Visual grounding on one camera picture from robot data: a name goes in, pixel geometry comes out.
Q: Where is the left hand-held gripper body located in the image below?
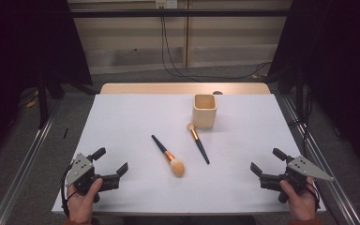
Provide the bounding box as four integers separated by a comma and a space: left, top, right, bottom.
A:
65, 152, 121, 193

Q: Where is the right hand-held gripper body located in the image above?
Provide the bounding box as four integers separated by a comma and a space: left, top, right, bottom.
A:
259, 155, 335, 195

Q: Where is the large fluffy makeup brush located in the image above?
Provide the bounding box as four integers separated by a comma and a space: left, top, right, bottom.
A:
151, 134, 187, 179

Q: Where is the beige square cup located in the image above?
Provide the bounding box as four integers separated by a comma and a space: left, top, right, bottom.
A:
192, 94, 218, 131

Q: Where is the person's left hand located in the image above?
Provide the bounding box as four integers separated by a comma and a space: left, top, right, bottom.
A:
67, 177, 104, 224

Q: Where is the person's right hand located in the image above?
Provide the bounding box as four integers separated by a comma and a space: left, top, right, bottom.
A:
278, 176, 321, 223

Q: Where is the small slim makeup brush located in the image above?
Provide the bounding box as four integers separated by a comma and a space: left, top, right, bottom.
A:
186, 122, 211, 166

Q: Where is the black metal stand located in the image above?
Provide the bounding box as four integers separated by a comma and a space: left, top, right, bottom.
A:
37, 69, 50, 129

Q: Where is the yellow floor tape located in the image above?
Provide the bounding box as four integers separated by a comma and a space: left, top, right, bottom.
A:
25, 90, 40, 109

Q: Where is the light wooden table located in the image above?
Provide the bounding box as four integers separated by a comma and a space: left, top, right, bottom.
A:
99, 82, 272, 96

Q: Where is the black curtain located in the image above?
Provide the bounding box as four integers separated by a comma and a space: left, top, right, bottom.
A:
0, 0, 94, 170
266, 0, 360, 172

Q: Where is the black horizontal bar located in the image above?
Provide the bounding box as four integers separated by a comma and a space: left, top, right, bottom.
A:
69, 8, 293, 19

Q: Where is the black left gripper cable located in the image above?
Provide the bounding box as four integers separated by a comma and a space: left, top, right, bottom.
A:
60, 162, 78, 218

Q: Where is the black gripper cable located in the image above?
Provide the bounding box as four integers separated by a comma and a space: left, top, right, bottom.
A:
305, 182, 322, 214
60, 162, 78, 218

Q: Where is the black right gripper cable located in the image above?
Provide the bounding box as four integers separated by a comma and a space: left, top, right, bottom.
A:
305, 182, 322, 214

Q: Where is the metal floor rail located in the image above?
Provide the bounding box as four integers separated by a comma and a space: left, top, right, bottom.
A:
0, 101, 62, 225
280, 96, 360, 225

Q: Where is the black wall cable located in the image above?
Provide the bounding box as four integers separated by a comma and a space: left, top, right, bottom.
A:
159, 16, 274, 81

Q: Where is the white wall outlet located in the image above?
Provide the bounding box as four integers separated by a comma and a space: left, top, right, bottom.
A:
155, 0, 179, 9

